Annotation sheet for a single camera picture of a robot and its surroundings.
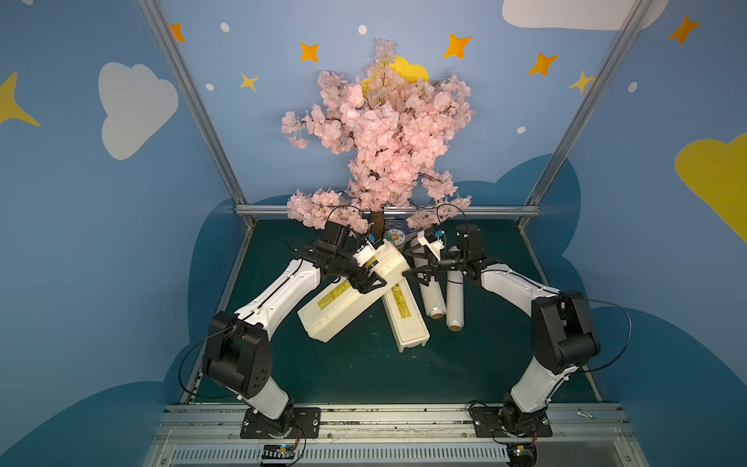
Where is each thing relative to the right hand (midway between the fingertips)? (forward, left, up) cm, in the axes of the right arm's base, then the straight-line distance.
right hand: (410, 260), depth 85 cm
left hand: (-3, +10, 0) cm, 10 cm away
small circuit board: (-48, +33, -22) cm, 62 cm away
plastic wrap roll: (-2, -9, -16) cm, 18 cm away
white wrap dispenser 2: (-13, +1, -11) cm, 17 cm away
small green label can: (+20, +4, -12) cm, 24 cm away
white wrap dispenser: (-17, +23, -4) cm, 29 cm away
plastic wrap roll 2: (-4, -16, -17) cm, 23 cm away
